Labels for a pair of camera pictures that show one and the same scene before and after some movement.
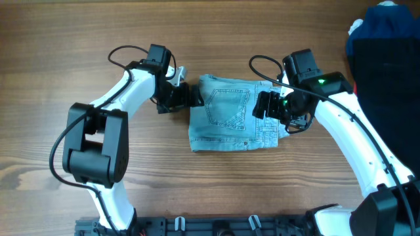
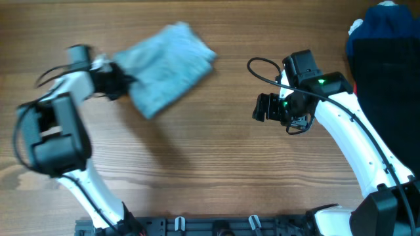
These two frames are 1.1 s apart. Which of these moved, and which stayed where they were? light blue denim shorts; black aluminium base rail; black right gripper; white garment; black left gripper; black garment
Moved: light blue denim shorts; black left gripper
Stayed: white garment; black right gripper; black garment; black aluminium base rail
